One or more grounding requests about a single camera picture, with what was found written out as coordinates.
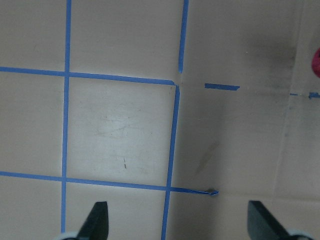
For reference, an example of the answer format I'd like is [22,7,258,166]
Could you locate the dark red apple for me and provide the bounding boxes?
[311,48,320,78]

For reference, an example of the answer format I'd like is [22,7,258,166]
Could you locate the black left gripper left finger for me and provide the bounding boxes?
[76,201,109,240]

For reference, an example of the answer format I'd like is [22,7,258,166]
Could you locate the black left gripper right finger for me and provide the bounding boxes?
[247,200,300,240]

